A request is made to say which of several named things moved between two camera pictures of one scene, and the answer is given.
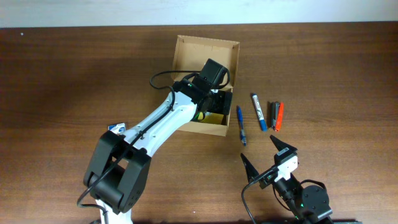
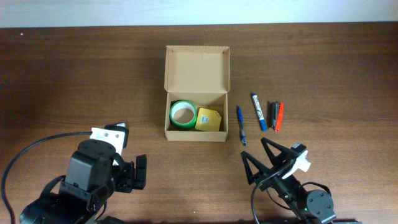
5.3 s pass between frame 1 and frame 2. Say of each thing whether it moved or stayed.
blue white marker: stayed
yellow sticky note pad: moved
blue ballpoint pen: stayed
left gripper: moved
